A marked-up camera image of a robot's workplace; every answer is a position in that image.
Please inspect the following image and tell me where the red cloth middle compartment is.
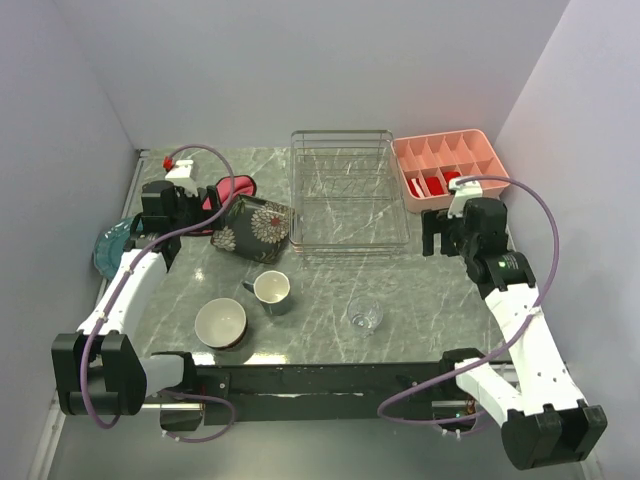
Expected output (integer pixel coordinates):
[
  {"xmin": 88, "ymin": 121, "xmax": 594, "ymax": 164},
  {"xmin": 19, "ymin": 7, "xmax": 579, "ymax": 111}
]
[{"xmin": 424, "ymin": 175, "xmax": 446, "ymax": 196}]

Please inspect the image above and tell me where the white brown ceramic bowl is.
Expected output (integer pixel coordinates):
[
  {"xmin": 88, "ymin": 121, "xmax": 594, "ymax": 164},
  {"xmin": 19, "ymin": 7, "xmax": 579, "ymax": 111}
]
[{"xmin": 194, "ymin": 298, "xmax": 248, "ymax": 350}]

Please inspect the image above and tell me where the red cloth right compartment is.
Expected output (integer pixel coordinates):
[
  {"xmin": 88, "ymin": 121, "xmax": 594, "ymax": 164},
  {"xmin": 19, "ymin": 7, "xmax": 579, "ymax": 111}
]
[{"xmin": 442, "ymin": 171, "xmax": 461, "ymax": 185}]

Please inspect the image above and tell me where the red cloth left compartment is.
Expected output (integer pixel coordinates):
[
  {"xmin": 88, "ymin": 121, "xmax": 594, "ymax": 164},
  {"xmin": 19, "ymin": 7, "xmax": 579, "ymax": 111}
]
[{"xmin": 407, "ymin": 178, "xmax": 425, "ymax": 199}]

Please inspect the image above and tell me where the black floral square plate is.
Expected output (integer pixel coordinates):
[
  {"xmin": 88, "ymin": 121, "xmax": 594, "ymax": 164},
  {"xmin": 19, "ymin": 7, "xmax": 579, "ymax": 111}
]
[{"xmin": 210, "ymin": 194, "xmax": 293, "ymax": 264}]

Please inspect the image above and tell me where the red black oven mitt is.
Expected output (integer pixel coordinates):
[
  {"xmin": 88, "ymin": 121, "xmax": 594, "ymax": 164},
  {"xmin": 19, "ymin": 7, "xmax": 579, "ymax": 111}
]
[{"xmin": 185, "ymin": 175, "xmax": 257, "ymax": 226}]

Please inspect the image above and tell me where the pink divided organizer tray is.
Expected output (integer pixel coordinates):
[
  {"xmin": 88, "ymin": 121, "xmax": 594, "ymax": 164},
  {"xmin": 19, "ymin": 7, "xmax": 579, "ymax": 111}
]
[{"xmin": 391, "ymin": 129, "xmax": 508, "ymax": 214}]

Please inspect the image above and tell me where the grey blue ceramic mug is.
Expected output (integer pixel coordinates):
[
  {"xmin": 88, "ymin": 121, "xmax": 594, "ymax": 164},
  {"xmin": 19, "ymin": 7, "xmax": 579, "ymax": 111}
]
[{"xmin": 242, "ymin": 270, "xmax": 293, "ymax": 316}]

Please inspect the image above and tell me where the teal round plate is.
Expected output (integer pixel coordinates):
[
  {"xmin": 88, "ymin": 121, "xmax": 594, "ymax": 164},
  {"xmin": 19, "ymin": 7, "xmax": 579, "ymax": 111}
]
[{"xmin": 93, "ymin": 214, "xmax": 142, "ymax": 281}]

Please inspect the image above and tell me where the metal wire dish rack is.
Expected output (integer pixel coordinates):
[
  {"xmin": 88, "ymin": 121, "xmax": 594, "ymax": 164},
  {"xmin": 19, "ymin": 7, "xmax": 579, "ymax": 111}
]
[{"xmin": 289, "ymin": 129, "xmax": 410, "ymax": 257}]

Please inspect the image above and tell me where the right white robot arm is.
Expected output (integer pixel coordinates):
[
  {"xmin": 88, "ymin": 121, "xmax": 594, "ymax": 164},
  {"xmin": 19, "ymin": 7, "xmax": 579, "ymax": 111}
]
[{"xmin": 421, "ymin": 198, "xmax": 607, "ymax": 470}]

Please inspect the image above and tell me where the red cloth compartment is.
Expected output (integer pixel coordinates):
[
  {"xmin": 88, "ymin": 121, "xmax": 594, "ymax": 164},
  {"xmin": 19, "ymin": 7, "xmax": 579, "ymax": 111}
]
[
  {"xmin": 407, "ymin": 178, "xmax": 425, "ymax": 199},
  {"xmin": 442, "ymin": 171, "xmax": 461, "ymax": 185},
  {"xmin": 424, "ymin": 175, "xmax": 446, "ymax": 196}
]

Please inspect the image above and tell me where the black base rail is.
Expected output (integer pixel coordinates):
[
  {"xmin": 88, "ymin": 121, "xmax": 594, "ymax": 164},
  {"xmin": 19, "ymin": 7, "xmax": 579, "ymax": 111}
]
[{"xmin": 159, "ymin": 349, "xmax": 506, "ymax": 434}]

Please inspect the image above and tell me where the clear faceted glass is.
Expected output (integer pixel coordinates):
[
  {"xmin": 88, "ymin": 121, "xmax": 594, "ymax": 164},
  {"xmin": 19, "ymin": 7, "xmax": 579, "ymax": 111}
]
[{"xmin": 347, "ymin": 296, "xmax": 383, "ymax": 336}]

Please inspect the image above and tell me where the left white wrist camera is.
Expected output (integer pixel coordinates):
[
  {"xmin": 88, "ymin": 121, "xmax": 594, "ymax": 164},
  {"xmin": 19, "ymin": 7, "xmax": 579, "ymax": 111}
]
[{"xmin": 163, "ymin": 157, "xmax": 198, "ymax": 197}]

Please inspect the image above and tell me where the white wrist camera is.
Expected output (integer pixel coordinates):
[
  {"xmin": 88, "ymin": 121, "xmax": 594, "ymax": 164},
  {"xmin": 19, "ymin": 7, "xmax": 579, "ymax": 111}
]
[
  {"xmin": 163, "ymin": 157, "xmax": 198, "ymax": 197},
  {"xmin": 447, "ymin": 177, "xmax": 483, "ymax": 219}
]

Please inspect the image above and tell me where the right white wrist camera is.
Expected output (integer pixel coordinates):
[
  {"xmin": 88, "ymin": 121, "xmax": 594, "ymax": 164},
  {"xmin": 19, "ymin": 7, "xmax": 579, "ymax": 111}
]
[{"xmin": 447, "ymin": 177, "xmax": 483, "ymax": 219}]

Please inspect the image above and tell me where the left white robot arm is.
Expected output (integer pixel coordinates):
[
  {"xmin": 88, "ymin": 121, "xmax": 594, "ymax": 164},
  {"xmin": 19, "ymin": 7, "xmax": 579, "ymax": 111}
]
[{"xmin": 51, "ymin": 177, "xmax": 237, "ymax": 429}]

